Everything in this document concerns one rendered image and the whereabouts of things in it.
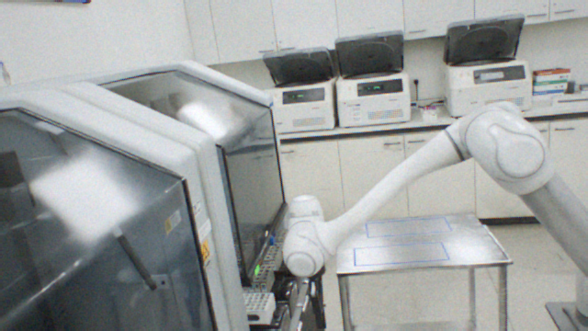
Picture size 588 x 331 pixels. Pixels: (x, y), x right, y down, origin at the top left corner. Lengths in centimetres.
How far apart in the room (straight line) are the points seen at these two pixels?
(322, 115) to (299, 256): 254
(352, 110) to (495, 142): 257
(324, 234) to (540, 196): 51
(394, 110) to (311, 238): 251
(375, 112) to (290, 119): 67
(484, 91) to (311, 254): 269
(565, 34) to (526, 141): 336
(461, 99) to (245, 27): 180
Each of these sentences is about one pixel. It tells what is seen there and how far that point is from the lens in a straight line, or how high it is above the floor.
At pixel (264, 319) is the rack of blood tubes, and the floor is 83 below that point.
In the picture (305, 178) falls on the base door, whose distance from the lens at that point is 377.
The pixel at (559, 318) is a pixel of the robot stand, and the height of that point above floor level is 70.
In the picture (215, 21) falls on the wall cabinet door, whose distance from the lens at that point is 404.
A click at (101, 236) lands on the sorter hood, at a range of 80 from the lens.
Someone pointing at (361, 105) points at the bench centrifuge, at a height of 108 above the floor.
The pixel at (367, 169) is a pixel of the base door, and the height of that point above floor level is 56.
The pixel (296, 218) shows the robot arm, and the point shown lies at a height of 117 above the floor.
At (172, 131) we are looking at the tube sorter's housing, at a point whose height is 148.
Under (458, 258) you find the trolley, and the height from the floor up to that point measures 82.
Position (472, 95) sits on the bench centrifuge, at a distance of 363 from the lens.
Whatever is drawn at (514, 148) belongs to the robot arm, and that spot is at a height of 138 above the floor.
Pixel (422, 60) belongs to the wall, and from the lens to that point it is 418.
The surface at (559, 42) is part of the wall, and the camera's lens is 439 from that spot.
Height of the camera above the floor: 167
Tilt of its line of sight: 17 degrees down
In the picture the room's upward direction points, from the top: 8 degrees counter-clockwise
